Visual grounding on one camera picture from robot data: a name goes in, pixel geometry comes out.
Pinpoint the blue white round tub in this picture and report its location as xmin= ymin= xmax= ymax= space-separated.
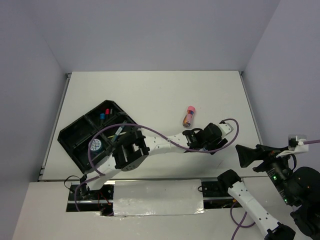
xmin=89 ymin=138 xmax=104 ymax=158

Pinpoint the blue clear slim highlighter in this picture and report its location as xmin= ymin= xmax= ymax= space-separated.
xmin=111 ymin=125 xmax=125 ymax=143

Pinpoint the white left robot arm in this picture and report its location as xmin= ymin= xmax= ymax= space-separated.
xmin=74 ymin=121 xmax=234 ymax=200

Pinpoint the black four-compartment organizer tray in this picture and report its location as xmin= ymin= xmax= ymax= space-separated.
xmin=57 ymin=100 xmax=136 ymax=174

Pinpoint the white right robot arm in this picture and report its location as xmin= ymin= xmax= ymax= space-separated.
xmin=217 ymin=139 xmax=320 ymax=240

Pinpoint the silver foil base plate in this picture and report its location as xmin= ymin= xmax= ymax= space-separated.
xmin=113 ymin=179 xmax=204 ymax=217

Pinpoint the pink lid clear jar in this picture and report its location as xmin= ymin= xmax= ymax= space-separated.
xmin=182 ymin=106 xmax=196 ymax=128

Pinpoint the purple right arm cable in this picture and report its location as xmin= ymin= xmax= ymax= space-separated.
xmin=229 ymin=139 xmax=320 ymax=240

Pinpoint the blue cap black highlighter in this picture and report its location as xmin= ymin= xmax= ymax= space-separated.
xmin=99 ymin=113 xmax=105 ymax=125

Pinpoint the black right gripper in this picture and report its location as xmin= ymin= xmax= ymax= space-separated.
xmin=234 ymin=141 xmax=295 ymax=203

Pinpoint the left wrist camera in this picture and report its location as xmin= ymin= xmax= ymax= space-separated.
xmin=218 ymin=122 xmax=234 ymax=138

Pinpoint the yellow clear slim highlighter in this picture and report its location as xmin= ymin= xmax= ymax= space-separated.
xmin=107 ymin=132 xmax=127 ymax=139

